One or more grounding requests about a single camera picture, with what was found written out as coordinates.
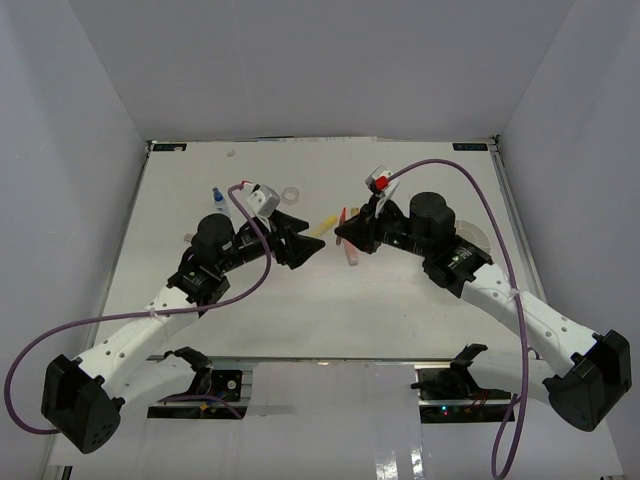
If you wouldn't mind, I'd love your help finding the purple cable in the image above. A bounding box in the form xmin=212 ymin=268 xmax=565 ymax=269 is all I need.
xmin=3 ymin=180 xmax=274 ymax=435
xmin=387 ymin=158 xmax=529 ymax=479

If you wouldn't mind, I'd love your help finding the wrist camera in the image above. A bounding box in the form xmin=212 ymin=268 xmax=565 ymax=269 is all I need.
xmin=246 ymin=184 xmax=280 ymax=218
xmin=365 ymin=166 xmax=399 ymax=200

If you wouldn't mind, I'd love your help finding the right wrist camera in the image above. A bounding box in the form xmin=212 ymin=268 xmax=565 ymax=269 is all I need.
xmin=365 ymin=166 xmax=399 ymax=200

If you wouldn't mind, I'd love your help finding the yellow highlighter pen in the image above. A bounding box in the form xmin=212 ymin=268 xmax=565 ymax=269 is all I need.
xmin=311 ymin=215 xmax=339 ymax=238

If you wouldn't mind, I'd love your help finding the white round desk organizer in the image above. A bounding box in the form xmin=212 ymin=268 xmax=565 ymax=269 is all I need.
xmin=454 ymin=220 xmax=491 ymax=254

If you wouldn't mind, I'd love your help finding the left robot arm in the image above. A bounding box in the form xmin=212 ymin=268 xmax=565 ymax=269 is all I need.
xmin=41 ymin=211 xmax=325 ymax=454

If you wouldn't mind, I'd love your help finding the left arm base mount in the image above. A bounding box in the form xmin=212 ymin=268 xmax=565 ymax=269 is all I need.
xmin=147 ymin=347 xmax=253 ymax=420

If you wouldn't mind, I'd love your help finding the clear tape roll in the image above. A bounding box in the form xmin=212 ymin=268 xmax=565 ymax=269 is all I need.
xmin=281 ymin=186 xmax=300 ymax=205

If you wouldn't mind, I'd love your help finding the left black corner label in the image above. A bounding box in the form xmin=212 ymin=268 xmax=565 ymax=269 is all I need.
xmin=152 ymin=143 xmax=187 ymax=152

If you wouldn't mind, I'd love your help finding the blue spray bottle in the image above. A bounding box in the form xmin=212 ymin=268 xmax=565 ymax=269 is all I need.
xmin=212 ymin=187 xmax=231 ymax=218

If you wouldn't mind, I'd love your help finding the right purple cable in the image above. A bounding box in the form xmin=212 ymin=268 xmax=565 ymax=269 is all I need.
xmin=387 ymin=158 xmax=529 ymax=479

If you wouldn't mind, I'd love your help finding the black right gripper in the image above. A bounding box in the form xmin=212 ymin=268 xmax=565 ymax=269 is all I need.
xmin=335 ymin=195 xmax=432 ymax=259

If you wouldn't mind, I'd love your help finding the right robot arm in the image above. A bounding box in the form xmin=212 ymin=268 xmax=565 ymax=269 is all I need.
xmin=335 ymin=192 xmax=632 ymax=432

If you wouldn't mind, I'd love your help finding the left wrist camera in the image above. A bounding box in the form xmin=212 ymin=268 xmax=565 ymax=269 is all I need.
xmin=246 ymin=184 xmax=280 ymax=218

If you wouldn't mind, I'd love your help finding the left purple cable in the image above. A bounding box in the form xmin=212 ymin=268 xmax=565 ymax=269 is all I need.
xmin=3 ymin=180 xmax=274 ymax=435

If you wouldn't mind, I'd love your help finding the black corner label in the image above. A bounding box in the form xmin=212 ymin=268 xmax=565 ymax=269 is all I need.
xmin=452 ymin=142 xmax=489 ymax=152
xmin=152 ymin=143 xmax=187 ymax=152

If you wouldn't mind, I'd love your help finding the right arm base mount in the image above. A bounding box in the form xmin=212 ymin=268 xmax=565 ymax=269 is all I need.
xmin=410 ymin=344 xmax=511 ymax=425

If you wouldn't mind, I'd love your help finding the right black corner label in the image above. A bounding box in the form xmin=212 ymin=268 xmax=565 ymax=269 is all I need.
xmin=452 ymin=142 xmax=489 ymax=152

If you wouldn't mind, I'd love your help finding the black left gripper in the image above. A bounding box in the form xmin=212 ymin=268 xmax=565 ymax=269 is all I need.
xmin=218 ymin=209 xmax=326 ymax=275

